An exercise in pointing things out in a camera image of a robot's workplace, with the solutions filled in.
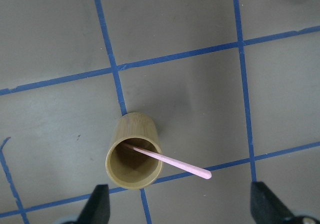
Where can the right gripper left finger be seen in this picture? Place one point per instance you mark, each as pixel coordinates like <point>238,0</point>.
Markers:
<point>97,209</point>

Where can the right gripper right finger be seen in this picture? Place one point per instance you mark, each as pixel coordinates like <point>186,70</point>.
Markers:
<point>266,207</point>

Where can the bamboo wooden cup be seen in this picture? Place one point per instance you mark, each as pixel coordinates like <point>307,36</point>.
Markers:
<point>129,168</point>

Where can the pink chopstick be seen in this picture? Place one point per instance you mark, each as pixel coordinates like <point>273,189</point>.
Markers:
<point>195,170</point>

